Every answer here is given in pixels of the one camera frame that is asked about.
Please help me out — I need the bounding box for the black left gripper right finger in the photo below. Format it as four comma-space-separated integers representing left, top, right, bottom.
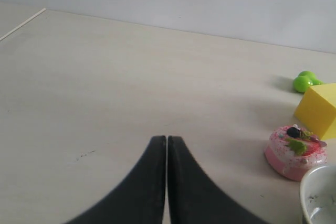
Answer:
167, 136, 265, 224

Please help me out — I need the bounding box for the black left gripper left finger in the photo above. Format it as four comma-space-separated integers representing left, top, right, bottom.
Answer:
68, 136, 166, 224

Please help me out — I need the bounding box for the white ceramic bowl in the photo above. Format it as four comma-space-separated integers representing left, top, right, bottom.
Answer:
299, 165, 335, 224

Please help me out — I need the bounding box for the yellow foam cube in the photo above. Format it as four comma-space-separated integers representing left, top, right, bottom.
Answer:
294, 83, 336, 141

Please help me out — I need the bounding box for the green plastic bone toy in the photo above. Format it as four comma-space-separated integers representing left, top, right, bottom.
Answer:
292, 70, 324, 93

